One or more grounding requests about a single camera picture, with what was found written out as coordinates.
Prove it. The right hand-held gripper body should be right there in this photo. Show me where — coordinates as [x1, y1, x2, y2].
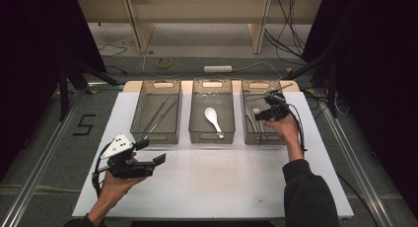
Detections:
[254, 82, 295, 123]

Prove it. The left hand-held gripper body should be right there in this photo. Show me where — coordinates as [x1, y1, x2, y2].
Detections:
[100, 133, 156, 180]

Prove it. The metal fork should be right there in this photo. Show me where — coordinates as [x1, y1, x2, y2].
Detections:
[252, 107, 269, 141]

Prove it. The grey transparent plastic bin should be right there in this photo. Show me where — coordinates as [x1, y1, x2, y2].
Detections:
[188, 78, 237, 145]
[129, 79, 182, 145]
[241, 79, 295, 146]

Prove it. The metal chopstick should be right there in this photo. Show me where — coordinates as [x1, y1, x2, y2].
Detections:
[140, 95, 170, 136]
[144, 98, 179, 138]

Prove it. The white ceramic spoon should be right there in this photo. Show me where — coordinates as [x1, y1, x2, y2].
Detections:
[203, 107, 226, 140]

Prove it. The person's right hand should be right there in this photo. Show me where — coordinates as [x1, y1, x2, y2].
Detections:
[263, 113, 303, 146]

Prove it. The person's left hand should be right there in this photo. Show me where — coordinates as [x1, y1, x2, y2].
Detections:
[99, 151, 148, 206]

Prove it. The black metal stand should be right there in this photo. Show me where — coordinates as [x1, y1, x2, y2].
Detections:
[281, 50, 340, 120]
[56, 53, 120, 122]

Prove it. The white power strip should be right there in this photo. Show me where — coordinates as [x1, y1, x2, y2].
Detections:
[203, 65, 234, 74]

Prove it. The yellow tape roll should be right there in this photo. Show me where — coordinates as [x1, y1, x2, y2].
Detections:
[155, 56, 174, 70]

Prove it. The light wooden shelf unit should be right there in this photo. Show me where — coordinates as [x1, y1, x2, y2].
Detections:
[76, 0, 323, 55]

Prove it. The right hand-held gripper black cable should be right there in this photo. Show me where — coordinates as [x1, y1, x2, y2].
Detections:
[285, 101, 309, 155]

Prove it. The hand-held gripper black cable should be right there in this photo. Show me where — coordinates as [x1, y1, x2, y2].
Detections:
[285, 101, 309, 155]
[91, 147, 112, 199]

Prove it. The left hand-held gripper black cable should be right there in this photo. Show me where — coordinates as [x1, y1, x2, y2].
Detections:
[91, 147, 112, 199]

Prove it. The white power cable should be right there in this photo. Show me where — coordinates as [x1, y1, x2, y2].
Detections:
[141, 51, 284, 81]

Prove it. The bundle of black cables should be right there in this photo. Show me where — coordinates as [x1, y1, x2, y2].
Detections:
[263, 0, 308, 66]

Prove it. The metal floor rail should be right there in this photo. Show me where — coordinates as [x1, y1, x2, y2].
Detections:
[0, 88, 85, 227]
[313, 88, 395, 227]

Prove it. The thin black floor cable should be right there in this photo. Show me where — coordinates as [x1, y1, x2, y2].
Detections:
[98, 42, 129, 75]

